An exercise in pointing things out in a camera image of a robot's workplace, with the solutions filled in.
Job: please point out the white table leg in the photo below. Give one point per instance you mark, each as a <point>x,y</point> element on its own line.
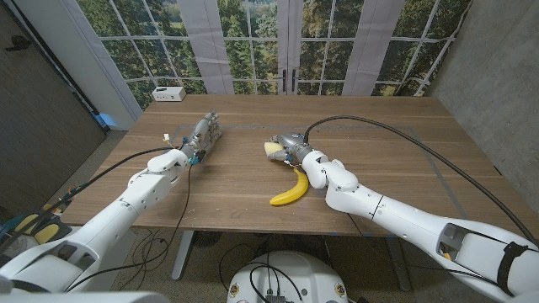
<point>184,252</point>

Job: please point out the printed window backdrop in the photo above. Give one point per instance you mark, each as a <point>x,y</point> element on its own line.
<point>252,50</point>

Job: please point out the grey table leg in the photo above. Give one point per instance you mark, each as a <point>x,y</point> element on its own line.
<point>398,261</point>

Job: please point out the yellow foot pedal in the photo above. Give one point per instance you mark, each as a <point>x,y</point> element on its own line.
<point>26,222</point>
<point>46,233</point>

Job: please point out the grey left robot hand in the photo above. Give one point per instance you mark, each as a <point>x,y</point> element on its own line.
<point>204,134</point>

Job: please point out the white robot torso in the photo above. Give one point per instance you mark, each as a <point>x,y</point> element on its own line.
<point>286,278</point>

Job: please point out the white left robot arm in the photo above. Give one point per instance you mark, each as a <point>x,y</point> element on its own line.
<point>126,206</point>

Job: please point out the yellow toy banana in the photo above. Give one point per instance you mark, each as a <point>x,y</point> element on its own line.
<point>292,192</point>

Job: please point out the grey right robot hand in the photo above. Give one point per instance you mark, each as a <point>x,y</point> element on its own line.
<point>295,145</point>

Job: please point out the white power strip box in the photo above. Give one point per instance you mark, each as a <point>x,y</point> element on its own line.
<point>168,94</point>

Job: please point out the pale yellow sponge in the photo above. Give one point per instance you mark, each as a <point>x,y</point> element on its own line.
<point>273,148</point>

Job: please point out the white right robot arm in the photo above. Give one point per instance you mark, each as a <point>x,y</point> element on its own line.
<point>400,219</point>

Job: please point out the dark grey door panel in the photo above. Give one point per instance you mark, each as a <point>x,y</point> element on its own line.
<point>38,118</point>

